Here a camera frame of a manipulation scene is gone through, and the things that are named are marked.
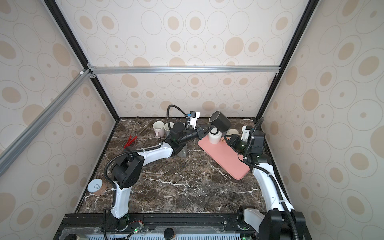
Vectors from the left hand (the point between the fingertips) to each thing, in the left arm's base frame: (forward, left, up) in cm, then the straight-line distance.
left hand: (216, 125), depth 75 cm
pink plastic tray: (-1, -8, -30) cm, 31 cm away
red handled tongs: (+14, +57, -30) cm, 66 cm away
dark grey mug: (-10, +17, -11) cm, 22 cm away
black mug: (+3, -2, -1) cm, 4 cm away
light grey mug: (+16, +30, -22) cm, 40 cm away
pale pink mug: (+18, +36, -24) cm, 47 cm away
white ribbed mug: (+10, -2, -23) cm, 25 cm away
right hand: (-2, -6, -7) cm, 10 cm away
